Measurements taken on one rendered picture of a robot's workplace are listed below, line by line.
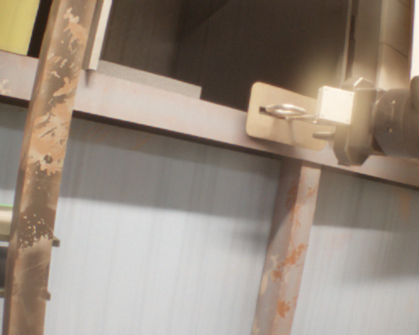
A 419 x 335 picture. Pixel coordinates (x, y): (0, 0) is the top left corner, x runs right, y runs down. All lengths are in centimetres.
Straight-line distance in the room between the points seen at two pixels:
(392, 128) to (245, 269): 39
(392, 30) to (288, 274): 54
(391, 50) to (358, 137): 42
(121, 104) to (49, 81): 27
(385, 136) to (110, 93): 34
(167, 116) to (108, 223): 17
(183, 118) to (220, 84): 50
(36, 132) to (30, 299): 13
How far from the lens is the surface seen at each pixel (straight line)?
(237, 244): 81
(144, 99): 63
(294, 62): 97
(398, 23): 105
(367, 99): 63
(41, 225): 36
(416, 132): 56
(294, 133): 74
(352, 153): 64
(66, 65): 36
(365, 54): 95
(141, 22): 133
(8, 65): 57
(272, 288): 84
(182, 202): 74
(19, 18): 58
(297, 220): 82
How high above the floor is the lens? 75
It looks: 2 degrees up
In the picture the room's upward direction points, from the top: 9 degrees clockwise
